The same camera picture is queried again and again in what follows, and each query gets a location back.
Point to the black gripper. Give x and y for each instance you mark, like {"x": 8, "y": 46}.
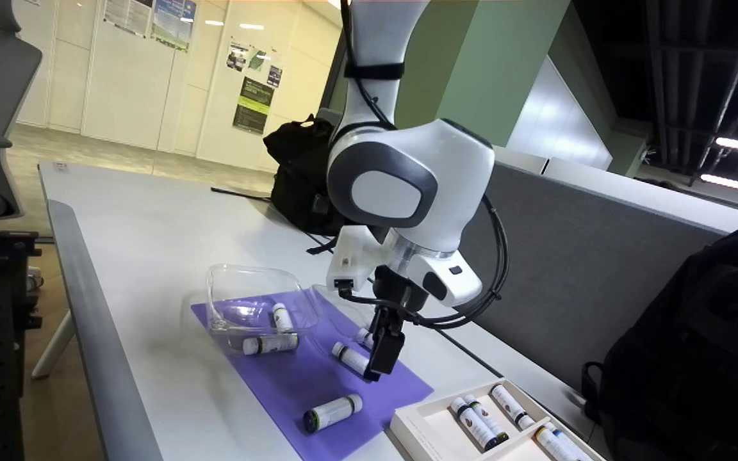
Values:
{"x": 399, "y": 299}

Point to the small bottle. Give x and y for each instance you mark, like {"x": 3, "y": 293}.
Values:
{"x": 349, "y": 357}

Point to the white bottle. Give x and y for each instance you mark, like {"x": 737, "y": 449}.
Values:
{"x": 330, "y": 413}
{"x": 283, "y": 319}
{"x": 271, "y": 343}

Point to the clear plastic box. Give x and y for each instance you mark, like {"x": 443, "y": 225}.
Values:
{"x": 236, "y": 302}

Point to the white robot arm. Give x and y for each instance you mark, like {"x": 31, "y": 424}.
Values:
{"x": 406, "y": 193}

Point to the bottle in wooden tray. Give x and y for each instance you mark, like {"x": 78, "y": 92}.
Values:
{"x": 476, "y": 420}

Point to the purple mat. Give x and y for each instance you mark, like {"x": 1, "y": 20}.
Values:
{"x": 289, "y": 384}

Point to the wooden tray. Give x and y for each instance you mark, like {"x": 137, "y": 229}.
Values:
{"x": 495, "y": 420}

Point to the black backpack far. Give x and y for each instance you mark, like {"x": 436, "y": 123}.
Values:
{"x": 298, "y": 193}

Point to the black backpack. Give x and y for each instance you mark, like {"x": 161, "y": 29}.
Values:
{"x": 298, "y": 193}
{"x": 667, "y": 390}

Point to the grey desk divider panel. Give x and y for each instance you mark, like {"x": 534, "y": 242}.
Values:
{"x": 588, "y": 251}

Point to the black backpack near left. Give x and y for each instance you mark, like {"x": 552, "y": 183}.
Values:
{"x": 667, "y": 390}

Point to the wall poster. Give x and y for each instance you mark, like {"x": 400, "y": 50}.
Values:
{"x": 253, "y": 105}

